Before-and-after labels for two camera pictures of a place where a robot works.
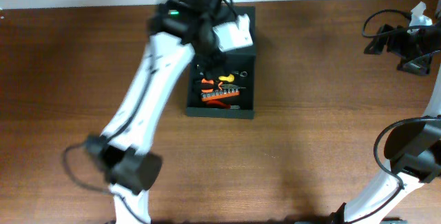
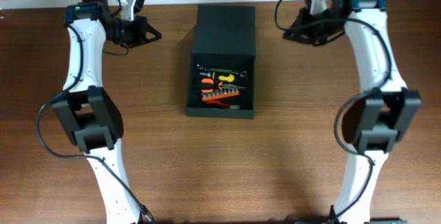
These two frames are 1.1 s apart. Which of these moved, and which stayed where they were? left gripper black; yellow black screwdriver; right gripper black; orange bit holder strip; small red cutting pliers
Moved: right gripper black; left gripper black
Stayed: small red cutting pliers; orange bit holder strip; yellow black screwdriver
